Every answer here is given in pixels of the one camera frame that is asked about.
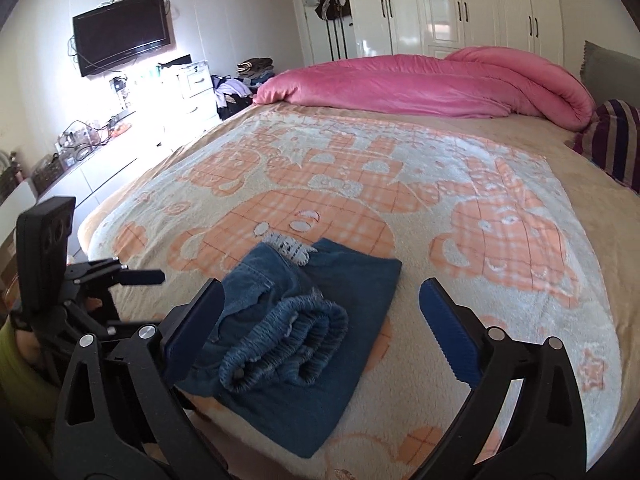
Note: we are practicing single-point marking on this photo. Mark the blue denim pants lace trim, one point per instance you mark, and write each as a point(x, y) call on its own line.
point(340, 310)

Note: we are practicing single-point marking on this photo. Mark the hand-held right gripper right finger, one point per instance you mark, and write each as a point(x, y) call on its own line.
point(447, 330)

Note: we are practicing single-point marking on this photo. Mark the pile of clothes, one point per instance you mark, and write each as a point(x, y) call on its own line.
point(245, 82)

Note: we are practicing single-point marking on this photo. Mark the dark woven basket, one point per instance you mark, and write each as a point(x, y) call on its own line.
point(47, 172)

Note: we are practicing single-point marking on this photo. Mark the person's left forearm green sleeve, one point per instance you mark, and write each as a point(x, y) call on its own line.
point(20, 380)

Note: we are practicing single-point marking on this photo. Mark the grey green pillow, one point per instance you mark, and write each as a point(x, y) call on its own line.
point(610, 70)

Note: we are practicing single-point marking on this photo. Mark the low white sideboard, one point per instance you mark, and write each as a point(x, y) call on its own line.
point(100, 170)

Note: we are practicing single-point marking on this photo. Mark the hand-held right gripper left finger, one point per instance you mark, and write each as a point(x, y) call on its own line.
point(192, 330)

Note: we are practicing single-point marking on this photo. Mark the black wall television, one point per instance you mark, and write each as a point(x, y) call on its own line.
point(122, 32)

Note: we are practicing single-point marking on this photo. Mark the pink duvet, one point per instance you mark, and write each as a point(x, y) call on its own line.
point(425, 85)

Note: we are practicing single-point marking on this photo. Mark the white door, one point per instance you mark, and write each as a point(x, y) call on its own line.
point(310, 45)

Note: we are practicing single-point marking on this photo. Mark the white glossy wardrobe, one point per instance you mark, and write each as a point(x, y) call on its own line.
point(450, 10)

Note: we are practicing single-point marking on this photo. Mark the striped pillow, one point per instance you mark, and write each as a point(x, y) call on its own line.
point(615, 145)

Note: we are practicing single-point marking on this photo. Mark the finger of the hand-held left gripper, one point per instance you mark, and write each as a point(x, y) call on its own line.
point(122, 327)
point(145, 277)

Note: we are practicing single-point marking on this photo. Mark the white orange printed blanket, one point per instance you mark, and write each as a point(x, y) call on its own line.
point(350, 185)

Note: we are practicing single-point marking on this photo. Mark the white drawer cabinet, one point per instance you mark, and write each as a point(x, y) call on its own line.
point(192, 95)

